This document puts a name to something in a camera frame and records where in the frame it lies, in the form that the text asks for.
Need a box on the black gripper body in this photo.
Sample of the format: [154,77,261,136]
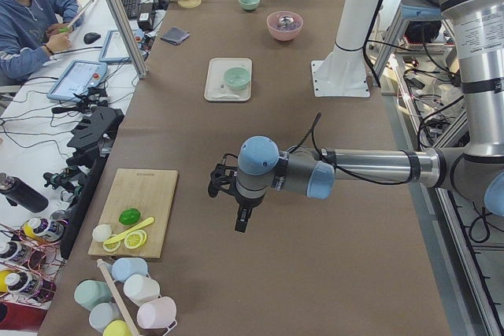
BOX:
[235,192,261,218]

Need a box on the green bowl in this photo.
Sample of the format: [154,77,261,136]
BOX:
[223,67,251,90]
[238,0,261,11]

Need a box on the yellow plastic knife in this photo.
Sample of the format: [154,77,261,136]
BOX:
[104,216,155,245]

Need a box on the wooden cutting board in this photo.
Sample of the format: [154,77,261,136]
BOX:
[88,168,178,259]

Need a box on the lemon slice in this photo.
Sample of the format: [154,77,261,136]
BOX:
[124,229,148,249]
[102,240,121,253]

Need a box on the green lime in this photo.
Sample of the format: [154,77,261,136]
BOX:
[118,208,141,225]

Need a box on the beige rabbit serving tray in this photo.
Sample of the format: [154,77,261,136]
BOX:
[204,57,252,102]

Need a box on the green bowl on tray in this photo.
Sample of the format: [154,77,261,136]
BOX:
[223,67,251,90]

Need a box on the white cup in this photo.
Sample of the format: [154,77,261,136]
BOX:
[123,274,161,306]

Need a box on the pink cup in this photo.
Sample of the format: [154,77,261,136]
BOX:
[136,297,177,330]

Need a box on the blue cup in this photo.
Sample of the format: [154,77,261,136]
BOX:
[111,257,148,282]

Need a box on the white garlic bulb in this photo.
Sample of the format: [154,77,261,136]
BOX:
[92,223,113,242]

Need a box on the black tool holder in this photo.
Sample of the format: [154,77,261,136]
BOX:
[66,106,124,168]

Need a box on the yellow cup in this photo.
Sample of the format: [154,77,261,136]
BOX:
[102,319,132,336]

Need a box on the green cup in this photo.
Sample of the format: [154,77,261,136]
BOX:
[74,279,112,311]

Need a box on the grey cup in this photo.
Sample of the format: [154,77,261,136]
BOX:
[88,303,122,334]

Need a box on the pink bowl with ice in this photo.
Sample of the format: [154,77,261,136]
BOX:
[266,10,304,42]

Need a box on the grey folded cloth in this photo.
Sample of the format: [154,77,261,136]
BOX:
[161,27,190,46]

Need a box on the metal ice scoop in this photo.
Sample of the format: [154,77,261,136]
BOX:
[277,15,295,29]

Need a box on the yellow labelled bottle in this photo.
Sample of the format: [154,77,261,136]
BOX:
[25,217,65,242]

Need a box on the blue teach pendant tablet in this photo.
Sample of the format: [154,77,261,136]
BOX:
[46,60,108,102]

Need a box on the black computer mouse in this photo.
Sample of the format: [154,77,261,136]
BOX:
[83,32,102,45]

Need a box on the black water bottle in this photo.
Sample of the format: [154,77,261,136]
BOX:
[1,172,49,213]

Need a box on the seated person in blue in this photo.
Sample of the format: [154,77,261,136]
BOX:
[1,0,83,86]

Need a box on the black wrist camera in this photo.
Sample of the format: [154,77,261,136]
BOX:
[207,153,238,198]

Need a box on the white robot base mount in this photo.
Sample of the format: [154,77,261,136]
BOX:
[312,0,383,98]

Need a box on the aluminium frame post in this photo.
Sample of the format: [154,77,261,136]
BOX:
[106,0,147,79]

